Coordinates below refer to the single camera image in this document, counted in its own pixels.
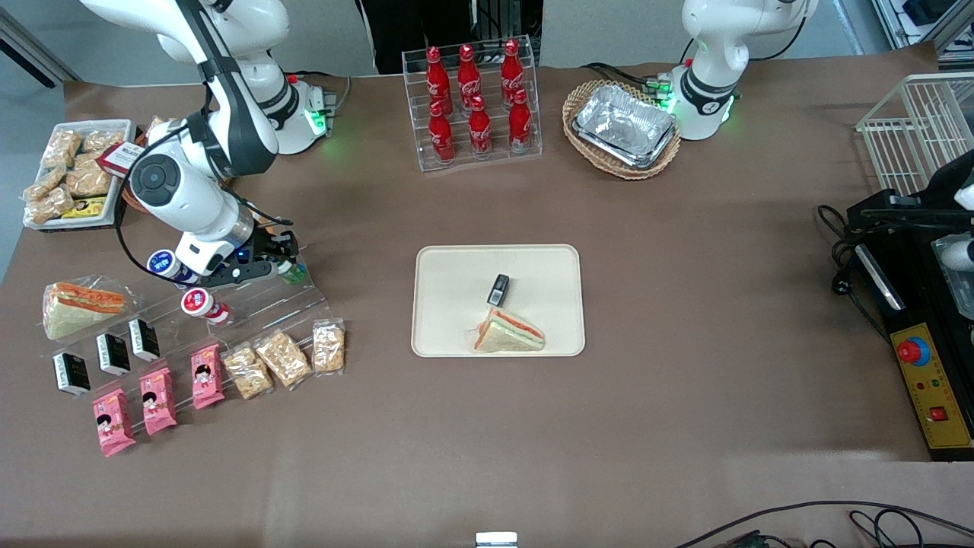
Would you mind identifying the red gum bottle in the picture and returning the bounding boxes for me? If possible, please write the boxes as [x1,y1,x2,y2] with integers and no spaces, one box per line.
[180,288,231,325]

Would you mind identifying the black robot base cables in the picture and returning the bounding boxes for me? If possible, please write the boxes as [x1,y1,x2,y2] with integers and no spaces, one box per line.
[581,61,672,101]

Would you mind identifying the clear acrylic stepped shelf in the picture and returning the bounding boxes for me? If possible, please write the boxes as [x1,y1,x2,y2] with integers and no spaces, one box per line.
[72,216,341,427]

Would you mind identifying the brown table cover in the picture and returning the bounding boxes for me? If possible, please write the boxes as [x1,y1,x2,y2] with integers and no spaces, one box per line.
[0,42,974,548]

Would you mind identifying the white wire basket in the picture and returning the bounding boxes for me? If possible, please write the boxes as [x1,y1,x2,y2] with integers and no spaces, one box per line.
[855,72,974,200]

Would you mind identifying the person in dark clothes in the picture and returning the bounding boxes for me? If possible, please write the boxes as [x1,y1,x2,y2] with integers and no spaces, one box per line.
[358,0,546,77]

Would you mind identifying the dark brown wicker basket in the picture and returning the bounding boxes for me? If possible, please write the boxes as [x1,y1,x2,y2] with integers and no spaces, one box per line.
[118,116,191,215]

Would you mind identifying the red cola bottle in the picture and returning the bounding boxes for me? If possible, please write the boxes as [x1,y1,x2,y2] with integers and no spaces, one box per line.
[500,39,525,104]
[508,89,533,154]
[457,43,482,109]
[428,102,457,165]
[425,46,450,116]
[467,94,493,159]

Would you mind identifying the light tan wicker basket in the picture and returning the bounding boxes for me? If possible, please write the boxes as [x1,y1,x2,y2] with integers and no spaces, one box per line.
[562,79,683,181]

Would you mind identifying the white plastic bin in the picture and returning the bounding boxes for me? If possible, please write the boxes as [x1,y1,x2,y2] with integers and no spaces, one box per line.
[22,119,138,232]

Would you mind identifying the large wrapped triangle sandwich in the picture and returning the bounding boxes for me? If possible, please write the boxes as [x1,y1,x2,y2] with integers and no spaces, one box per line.
[42,275,132,341]

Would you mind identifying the aluminium frame rack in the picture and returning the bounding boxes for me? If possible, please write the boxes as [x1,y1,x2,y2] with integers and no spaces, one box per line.
[871,0,974,63]

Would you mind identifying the clear acrylic bottle rack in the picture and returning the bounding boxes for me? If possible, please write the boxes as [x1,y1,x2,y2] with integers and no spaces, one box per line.
[401,34,543,174]

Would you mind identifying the pink snack pack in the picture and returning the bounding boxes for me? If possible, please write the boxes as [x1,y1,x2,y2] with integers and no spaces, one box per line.
[190,343,227,411]
[92,387,138,458]
[138,366,179,437]

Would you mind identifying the small wrapped triangle sandwich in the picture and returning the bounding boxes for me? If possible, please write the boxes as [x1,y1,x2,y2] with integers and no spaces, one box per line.
[466,307,547,354]

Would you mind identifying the blue gum bottle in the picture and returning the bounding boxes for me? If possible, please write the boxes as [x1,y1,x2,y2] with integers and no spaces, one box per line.
[146,249,188,287]

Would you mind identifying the red cookie box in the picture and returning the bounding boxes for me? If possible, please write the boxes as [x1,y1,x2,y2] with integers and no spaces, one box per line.
[97,142,147,177]

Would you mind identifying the cream plastic tray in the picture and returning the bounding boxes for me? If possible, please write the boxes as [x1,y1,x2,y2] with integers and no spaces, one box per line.
[411,244,587,358]

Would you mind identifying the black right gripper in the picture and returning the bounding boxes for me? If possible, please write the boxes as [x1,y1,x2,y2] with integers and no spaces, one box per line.
[240,227,300,270]

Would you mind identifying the black power cable with plug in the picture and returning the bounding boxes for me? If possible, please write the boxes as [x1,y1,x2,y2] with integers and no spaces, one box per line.
[816,203,890,345]

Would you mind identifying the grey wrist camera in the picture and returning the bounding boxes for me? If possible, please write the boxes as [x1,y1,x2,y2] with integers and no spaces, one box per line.
[199,260,282,288]

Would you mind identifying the silver foil tray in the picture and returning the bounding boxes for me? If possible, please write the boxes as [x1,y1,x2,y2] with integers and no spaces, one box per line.
[571,83,679,170]

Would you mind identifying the black angular device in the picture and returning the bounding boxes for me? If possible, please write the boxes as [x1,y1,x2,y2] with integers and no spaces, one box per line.
[847,148,974,234]

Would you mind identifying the black control box yellow panel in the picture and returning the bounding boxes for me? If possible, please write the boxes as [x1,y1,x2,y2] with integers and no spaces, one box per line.
[847,221,974,463]

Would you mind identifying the yellow snack packet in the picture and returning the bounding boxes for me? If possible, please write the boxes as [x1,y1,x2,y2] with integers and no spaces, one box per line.
[61,196,108,220]

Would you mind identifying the clear peanut snack bag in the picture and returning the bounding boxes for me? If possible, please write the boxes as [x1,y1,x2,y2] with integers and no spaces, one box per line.
[41,129,83,170]
[81,129,127,154]
[311,317,347,376]
[221,342,275,401]
[65,155,114,199]
[144,115,180,145]
[26,186,76,225]
[22,165,68,201]
[253,328,314,391]

